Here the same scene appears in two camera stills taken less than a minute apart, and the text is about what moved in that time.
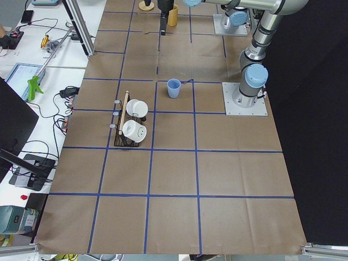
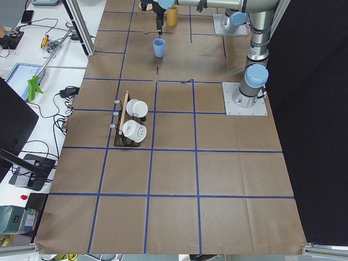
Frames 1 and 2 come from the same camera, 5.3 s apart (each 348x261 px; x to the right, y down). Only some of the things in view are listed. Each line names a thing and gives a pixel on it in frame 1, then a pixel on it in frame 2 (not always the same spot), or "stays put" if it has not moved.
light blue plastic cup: x=174 y=85 → x=159 y=44
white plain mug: x=137 y=108 stays put
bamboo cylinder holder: x=172 y=19 stays put
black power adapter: x=69 y=92 stays put
